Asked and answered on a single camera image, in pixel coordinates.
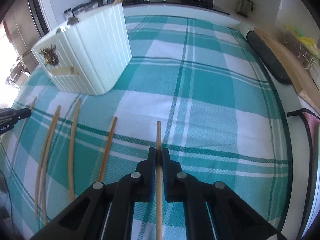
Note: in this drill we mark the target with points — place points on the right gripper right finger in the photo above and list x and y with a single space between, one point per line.
212 211

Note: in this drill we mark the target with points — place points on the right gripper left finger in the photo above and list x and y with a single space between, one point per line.
105 211

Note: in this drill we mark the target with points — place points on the wooden chopstick five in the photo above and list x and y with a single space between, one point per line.
158 183

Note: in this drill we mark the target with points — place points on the wooden chopstick three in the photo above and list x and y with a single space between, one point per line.
71 151

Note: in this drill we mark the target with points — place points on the wooden chopstick two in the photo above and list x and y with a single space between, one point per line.
45 162

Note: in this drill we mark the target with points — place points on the wooden chopstick one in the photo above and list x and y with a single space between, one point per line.
42 153

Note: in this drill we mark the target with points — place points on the wooden chopstick four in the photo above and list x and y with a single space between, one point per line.
107 149

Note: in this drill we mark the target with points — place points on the round steel spoon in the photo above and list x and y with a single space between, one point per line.
61 29

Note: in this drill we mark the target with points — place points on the oval steel spoon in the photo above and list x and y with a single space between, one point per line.
72 21

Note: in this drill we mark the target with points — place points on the silver refrigerator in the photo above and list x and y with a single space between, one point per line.
25 25

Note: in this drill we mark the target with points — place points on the cream utensil holder box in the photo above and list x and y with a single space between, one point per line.
90 56

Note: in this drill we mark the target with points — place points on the teal plaid tablecloth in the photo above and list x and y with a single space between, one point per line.
220 113

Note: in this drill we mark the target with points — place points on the green plastic cutting board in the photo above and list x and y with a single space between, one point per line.
313 122

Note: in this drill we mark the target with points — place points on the spice jar rack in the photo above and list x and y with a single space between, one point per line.
79 9

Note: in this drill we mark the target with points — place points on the wooden cutting board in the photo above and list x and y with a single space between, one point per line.
299 76

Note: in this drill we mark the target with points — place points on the black rolled mat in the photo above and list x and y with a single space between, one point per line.
268 58

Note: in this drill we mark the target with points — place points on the black gas stove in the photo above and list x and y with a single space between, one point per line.
204 4

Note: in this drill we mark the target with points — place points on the wire basket with bags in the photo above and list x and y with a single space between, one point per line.
304 48

